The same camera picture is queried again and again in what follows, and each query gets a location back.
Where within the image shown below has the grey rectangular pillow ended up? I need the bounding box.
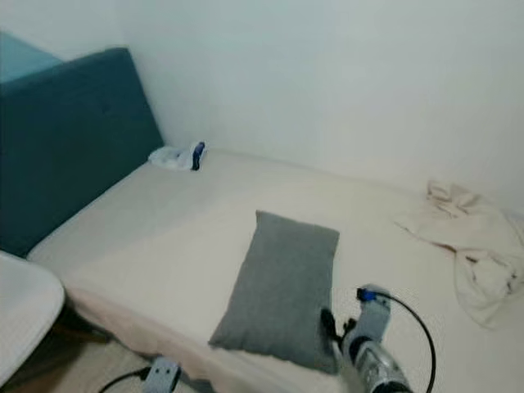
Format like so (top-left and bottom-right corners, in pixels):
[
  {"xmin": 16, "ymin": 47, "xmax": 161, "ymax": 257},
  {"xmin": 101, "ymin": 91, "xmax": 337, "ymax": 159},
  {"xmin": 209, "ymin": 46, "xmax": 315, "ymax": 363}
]
[{"xmin": 209, "ymin": 210, "xmax": 341, "ymax": 376}]

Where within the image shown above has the white plastic chair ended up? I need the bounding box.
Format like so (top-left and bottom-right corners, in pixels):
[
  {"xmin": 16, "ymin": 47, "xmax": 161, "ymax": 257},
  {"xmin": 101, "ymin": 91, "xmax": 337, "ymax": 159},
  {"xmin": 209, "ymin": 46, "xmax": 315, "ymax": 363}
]
[{"xmin": 0, "ymin": 251, "xmax": 66, "ymax": 386}]

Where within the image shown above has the crumpled beige cloth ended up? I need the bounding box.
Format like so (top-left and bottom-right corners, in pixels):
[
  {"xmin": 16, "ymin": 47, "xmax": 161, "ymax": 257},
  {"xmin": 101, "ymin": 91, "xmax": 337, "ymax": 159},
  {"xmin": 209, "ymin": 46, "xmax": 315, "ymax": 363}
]
[{"xmin": 393, "ymin": 179, "xmax": 524, "ymax": 331}]

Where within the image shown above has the cream bed mattress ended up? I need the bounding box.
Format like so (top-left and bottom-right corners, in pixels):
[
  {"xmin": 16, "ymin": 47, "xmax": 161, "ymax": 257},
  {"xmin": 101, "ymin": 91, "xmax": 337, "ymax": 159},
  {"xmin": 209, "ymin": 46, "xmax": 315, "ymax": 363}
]
[{"xmin": 20, "ymin": 149, "xmax": 524, "ymax": 393}]

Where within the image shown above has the clear plastic wrapped package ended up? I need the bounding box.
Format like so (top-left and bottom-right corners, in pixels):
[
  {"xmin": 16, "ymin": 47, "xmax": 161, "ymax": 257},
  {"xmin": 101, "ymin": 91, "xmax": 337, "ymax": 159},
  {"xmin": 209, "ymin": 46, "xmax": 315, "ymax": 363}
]
[{"xmin": 148, "ymin": 142, "xmax": 207, "ymax": 173}]

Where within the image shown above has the blue upholstered headboard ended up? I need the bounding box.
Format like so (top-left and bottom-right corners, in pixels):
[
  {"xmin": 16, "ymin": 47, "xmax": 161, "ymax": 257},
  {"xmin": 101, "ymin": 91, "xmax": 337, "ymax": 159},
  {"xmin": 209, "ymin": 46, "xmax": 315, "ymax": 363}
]
[{"xmin": 0, "ymin": 47, "xmax": 165, "ymax": 259}]

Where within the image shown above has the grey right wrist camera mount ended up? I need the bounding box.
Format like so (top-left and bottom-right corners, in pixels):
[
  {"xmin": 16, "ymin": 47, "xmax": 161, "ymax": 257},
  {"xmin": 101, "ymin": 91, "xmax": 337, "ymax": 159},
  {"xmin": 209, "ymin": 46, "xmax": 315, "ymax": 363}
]
[{"xmin": 347, "ymin": 284, "xmax": 393, "ymax": 350}]

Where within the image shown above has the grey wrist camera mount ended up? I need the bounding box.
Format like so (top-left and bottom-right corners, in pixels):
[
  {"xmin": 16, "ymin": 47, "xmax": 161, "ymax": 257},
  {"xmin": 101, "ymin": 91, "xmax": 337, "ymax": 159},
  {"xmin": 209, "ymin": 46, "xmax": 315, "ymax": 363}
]
[
  {"xmin": 143, "ymin": 357, "xmax": 183, "ymax": 393},
  {"xmin": 347, "ymin": 284, "xmax": 393, "ymax": 350}
]

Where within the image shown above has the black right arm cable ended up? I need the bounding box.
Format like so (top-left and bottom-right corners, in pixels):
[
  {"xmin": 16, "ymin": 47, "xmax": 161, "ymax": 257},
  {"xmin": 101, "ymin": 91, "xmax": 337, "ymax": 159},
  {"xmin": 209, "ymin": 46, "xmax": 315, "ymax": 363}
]
[{"xmin": 357, "ymin": 287, "xmax": 437, "ymax": 393}]

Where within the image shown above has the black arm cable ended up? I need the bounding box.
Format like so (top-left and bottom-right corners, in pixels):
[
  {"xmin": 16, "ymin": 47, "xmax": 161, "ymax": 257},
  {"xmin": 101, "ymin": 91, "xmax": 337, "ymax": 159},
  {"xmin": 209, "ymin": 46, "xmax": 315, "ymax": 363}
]
[
  {"xmin": 357, "ymin": 287, "xmax": 437, "ymax": 393},
  {"xmin": 98, "ymin": 367, "xmax": 150, "ymax": 393}
]

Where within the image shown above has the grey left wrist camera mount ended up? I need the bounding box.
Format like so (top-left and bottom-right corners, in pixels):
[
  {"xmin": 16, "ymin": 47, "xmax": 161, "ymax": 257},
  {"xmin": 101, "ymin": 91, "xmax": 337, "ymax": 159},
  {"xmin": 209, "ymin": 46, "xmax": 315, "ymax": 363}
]
[{"xmin": 143, "ymin": 357, "xmax": 183, "ymax": 393}]

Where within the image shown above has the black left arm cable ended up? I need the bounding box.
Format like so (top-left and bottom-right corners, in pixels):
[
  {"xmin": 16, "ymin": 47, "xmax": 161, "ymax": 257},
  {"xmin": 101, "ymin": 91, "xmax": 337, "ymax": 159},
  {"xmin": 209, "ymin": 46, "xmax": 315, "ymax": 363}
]
[{"xmin": 98, "ymin": 367, "xmax": 150, "ymax": 393}]

